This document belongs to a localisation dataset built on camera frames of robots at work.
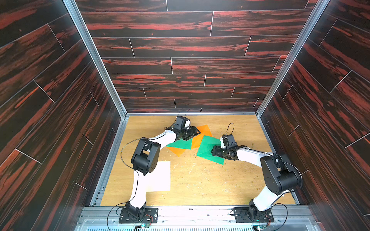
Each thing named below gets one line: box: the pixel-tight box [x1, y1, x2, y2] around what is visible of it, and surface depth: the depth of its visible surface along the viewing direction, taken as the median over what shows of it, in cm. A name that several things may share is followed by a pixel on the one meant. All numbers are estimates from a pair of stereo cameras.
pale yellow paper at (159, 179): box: [144, 160, 172, 193], surface depth 85 cm
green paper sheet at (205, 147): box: [196, 135, 225, 166], surface depth 101 cm
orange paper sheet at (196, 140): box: [191, 124, 213, 156], surface depth 107 cm
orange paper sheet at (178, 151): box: [165, 146, 187, 157], surface depth 100 cm
